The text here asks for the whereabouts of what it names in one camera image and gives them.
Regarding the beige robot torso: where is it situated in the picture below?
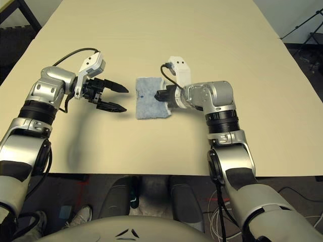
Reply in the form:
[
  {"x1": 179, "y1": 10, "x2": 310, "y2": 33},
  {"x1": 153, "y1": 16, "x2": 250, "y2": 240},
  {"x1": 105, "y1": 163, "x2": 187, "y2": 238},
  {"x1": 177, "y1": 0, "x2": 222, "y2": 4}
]
[{"x1": 37, "y1": 215, "x2": 218, "y2": 242}]

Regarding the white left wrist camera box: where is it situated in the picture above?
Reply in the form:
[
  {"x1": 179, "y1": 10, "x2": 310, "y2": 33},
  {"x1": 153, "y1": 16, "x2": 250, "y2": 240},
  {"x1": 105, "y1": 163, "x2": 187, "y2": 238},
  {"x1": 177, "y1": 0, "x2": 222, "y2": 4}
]
[{"x1": 74, "y1": 51, "x2": 105, "y2": 100}]

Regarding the blue terry rag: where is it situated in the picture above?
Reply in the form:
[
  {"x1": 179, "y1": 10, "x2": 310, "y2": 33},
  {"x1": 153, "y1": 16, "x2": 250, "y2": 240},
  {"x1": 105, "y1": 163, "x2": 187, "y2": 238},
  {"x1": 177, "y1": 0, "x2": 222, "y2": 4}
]
[{"x1": 135, "y1": 76, "x2": 173, "y2": 120}]

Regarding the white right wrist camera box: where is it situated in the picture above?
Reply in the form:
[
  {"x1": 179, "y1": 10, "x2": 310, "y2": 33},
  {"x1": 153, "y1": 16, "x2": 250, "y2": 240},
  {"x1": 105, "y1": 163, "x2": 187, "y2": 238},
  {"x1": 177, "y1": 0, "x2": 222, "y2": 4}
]
[{"x1": 167, "y1": 55, "x2": 192, "y2": 88}]

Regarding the gray bystander sneaker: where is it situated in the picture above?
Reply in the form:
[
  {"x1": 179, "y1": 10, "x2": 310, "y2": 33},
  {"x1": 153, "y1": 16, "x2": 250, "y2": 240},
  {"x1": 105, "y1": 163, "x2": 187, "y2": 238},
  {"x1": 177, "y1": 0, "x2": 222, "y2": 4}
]
[{"x1": 62, "y1": 205, "x2": 93, "y2": 229}]

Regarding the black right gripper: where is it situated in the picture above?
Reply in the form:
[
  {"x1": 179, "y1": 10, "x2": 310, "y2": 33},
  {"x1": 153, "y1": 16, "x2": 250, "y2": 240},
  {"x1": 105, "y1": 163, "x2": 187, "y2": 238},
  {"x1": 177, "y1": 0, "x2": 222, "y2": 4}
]
[{"x1": 154, "y1": 85, "x2": 183, "y2": 109}]

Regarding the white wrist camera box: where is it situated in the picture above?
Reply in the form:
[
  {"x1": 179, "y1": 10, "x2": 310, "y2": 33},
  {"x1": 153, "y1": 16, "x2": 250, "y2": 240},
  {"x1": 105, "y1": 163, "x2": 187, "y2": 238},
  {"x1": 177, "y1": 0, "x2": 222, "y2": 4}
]
[
  {"x1": 74, "y1": 51, "x2": 105, "y2": 100},
  {"x1": 167, "y1": 55, "x2": 192, "y2": 88}
]

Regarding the black right camera cable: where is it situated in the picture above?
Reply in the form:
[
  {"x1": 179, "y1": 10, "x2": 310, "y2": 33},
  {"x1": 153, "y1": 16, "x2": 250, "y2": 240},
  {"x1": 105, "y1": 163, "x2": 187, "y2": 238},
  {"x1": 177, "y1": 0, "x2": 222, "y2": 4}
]
[{"x1": 160, "y1": 63, "x2": 184, "y2": 90}]

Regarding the black tripod stand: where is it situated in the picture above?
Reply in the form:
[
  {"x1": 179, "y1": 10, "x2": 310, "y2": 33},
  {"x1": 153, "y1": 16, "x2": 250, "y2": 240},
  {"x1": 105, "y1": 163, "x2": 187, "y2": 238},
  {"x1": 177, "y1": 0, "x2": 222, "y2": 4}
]
[{"x1": 281, "y1": 9, "x2": 323, "y2": 74}]

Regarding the beige side table black frame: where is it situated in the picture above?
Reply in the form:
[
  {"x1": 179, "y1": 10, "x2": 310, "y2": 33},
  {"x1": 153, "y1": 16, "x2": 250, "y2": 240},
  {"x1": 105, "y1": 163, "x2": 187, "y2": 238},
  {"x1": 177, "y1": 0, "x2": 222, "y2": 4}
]
[{"x1": 0, "y1": 0, "x2": 42, "y2": 33}]

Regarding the black camera cable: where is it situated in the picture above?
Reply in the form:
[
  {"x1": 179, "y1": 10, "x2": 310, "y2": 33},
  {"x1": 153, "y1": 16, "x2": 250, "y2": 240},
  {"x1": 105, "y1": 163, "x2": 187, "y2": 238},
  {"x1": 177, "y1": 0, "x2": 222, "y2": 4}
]
[
  {"x1": 160, "y1": 63, "x2": 184, "y2": 90},
  {"x1": 52, "y1": 47, "x2": 99, "y2": 68}
]

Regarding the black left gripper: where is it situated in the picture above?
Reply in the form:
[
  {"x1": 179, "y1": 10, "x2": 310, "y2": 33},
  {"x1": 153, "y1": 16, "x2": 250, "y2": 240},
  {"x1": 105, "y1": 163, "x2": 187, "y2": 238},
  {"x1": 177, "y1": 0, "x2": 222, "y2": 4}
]
[{"x1": 81, "y1": 77, "x2": 130, "y2": 113}]

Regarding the blue paper note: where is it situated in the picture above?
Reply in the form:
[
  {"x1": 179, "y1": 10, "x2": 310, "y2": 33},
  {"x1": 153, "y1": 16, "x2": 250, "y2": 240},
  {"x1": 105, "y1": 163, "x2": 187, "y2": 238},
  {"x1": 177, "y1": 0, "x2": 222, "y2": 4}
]
[{"x1": 60, "y1": 205, "x2": 73, "y2": 220}]

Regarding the black left camera cable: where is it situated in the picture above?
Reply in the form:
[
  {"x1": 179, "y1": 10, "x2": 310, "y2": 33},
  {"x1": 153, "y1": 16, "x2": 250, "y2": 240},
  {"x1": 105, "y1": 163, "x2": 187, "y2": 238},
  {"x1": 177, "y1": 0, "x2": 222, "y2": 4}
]
[{"x1": 52, "y1": 47, "x2": 99, "y2": 68}]

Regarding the black foam floor mat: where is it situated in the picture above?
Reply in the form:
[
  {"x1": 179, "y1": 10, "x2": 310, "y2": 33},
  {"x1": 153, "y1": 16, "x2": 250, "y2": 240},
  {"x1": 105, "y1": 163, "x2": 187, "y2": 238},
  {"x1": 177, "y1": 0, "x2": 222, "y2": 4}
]
[{"x1": 0, "y1": 24, "x2": 35, "y2": 69}]

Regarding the dark right robot leg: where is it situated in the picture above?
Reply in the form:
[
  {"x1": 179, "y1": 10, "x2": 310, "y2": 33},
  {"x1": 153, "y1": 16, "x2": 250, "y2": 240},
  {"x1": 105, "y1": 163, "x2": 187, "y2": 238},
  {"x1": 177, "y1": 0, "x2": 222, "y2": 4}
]
[{"x1": 168, "y1": 175, "x2": 205, "y2": 233}]

